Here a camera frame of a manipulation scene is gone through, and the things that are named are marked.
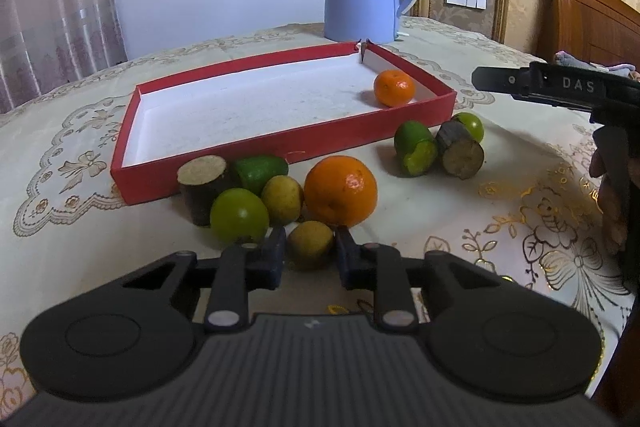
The red cardboard tray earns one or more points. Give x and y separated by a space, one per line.
296 104

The person's hand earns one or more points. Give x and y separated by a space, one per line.
616 223

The small orange mandarin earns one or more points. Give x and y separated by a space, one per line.
393 88

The round green fruit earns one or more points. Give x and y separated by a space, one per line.
239 216
473 124

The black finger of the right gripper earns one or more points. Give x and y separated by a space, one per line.
511 81

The dark sugarcane piece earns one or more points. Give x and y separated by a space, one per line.
201 180
461 155

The cream lace tablecloth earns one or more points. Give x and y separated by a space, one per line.
529 215

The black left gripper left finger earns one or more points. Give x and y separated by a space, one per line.
179 278

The patterned pink curtain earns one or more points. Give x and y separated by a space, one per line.
48 43

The grey pink cloth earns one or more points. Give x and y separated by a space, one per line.
623 70

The green cut cucumber piece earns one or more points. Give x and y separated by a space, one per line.
254 172
416 148

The yellow-brown small fruit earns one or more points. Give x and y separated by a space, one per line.
283 198
309 246

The wooden bed headboard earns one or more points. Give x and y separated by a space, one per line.
605 32

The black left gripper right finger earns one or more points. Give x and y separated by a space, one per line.
441 278

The large orange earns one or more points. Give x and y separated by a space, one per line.
340 191

